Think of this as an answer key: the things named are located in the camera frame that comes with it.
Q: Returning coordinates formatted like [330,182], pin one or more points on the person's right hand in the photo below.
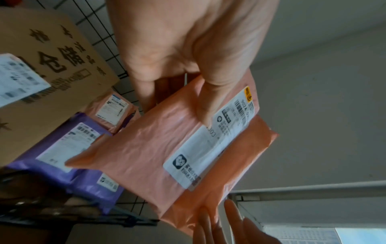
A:
[235,226]

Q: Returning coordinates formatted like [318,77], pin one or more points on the person's left hand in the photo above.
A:
[181,35]

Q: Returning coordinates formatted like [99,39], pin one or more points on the pink mailer bag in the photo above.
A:
[144,147]
[96,104]

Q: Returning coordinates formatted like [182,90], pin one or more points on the cardboard box red-marked label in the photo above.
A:
[45,107]

